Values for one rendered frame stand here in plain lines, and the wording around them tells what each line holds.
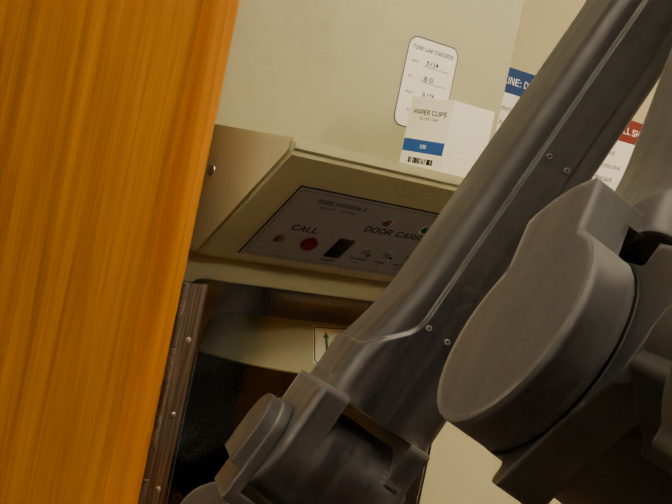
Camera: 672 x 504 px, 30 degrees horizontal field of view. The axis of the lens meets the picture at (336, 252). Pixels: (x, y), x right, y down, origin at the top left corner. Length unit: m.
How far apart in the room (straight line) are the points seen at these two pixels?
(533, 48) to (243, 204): 0.99
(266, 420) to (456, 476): 1.29
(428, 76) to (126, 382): 0.41
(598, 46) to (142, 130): 0.36
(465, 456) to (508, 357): 1.51
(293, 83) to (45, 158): 0.21
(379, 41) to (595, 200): 0.67
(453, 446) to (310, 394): 1.26
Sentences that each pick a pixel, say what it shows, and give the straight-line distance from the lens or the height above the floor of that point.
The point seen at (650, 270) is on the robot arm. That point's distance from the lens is 0.40.
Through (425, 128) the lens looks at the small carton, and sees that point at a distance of 1.05.
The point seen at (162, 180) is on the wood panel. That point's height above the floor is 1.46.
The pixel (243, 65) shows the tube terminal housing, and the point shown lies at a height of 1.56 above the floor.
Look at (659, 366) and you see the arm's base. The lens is 0.36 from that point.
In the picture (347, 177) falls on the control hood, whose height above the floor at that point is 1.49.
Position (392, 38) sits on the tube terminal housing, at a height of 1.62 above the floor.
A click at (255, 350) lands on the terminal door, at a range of 1.03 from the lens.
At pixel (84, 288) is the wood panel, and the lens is 0.94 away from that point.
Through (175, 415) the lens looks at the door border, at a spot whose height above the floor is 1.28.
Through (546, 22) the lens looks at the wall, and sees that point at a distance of 1.87.
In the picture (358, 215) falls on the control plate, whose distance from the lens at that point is 0.98.
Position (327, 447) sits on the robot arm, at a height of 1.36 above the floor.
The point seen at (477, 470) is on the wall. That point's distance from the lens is 1.93.
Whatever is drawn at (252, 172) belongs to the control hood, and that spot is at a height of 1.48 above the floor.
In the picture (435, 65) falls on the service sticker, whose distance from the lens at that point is 1.13.
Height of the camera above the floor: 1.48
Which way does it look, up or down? 3 degrees down
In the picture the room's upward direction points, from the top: 12 degrees clockwise
